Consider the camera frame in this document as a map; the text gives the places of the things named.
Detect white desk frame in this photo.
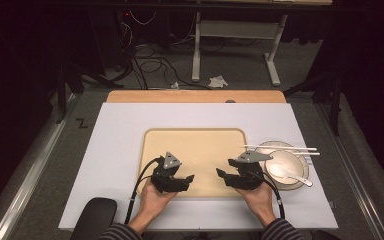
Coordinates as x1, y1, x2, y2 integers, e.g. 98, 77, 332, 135
191, 11, 289, 87

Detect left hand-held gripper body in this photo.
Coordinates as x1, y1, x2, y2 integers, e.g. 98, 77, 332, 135
150, 151, 184, 194

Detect person's left hand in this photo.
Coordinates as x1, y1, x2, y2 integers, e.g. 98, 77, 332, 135
139, 181, 180, 224

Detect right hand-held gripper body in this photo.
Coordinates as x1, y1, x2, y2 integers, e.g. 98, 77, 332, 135
232, 150, 274, 191

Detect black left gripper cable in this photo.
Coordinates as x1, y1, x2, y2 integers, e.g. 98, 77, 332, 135
123, 156, 163, 225

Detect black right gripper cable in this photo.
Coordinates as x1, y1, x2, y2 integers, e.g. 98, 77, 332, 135
246, 169, 286, 220

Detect metal floor rail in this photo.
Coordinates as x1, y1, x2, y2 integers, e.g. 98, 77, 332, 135
0, 93, 81, 240
316, 103, 384, 240

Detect person's right hand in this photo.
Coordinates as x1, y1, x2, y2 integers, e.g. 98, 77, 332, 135
234, 181, 278, 224

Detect beige tray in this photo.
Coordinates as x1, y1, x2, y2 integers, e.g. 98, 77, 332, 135
139, 128, 258, 198

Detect black chair armrest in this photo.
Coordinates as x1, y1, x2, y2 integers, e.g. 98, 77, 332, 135
309, 229, 343, 240

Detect crumpled white paper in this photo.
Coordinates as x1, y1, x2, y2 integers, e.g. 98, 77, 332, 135
208, 75, 229, 89

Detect black chair back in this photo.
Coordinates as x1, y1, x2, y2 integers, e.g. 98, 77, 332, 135
69, 197, 118, 240

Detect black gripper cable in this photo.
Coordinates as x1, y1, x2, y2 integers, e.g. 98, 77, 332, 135
123, 156, 163, 225
246, 169, 286, 220

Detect white table board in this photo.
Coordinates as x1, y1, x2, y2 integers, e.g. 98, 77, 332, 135
58, 102, 339, 232

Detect white spoon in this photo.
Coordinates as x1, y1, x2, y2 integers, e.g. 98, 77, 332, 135
268, 163, 314, 188

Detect black floor cables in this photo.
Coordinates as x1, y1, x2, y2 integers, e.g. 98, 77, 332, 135
113, 9, 212, 91

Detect white ribbed plate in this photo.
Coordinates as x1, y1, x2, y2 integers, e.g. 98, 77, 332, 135
254, 140, 310, 192

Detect black metal stand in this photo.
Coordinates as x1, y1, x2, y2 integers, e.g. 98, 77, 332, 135
54, 61, 125, 125
283, 71, 345, 137

